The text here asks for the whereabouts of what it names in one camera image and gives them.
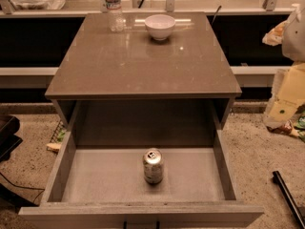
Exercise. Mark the silver 7up soda can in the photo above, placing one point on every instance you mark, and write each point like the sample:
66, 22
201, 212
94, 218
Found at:
153, 166

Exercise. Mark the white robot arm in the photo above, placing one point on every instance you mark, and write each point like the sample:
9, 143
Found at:
293, 41

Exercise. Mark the brown cabinet with counter top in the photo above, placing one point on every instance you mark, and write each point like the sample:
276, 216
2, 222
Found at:
128, 90

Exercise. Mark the open grey top drawer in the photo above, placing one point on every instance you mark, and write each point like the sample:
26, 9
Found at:
99, 188

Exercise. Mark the white ceramic bowl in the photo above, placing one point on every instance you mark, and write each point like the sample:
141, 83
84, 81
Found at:
159, 26

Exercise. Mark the clear plastic water bottle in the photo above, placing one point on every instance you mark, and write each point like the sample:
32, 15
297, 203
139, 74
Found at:
115, 14

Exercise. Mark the brown snack bag on floor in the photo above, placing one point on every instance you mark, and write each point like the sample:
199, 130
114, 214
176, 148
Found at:
285, 129

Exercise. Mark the black office chair base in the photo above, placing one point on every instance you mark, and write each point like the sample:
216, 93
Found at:
9, 126

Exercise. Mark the green snack bag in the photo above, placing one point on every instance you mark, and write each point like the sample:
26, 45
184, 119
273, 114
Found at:
299, 126

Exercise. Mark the black bar on floor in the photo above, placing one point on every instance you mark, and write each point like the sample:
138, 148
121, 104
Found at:
297, 211

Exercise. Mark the wire basket with items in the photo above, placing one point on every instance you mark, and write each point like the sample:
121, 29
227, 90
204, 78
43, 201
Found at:
57, 138

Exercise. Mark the black drawer handle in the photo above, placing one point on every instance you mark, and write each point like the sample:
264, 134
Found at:
150, 225

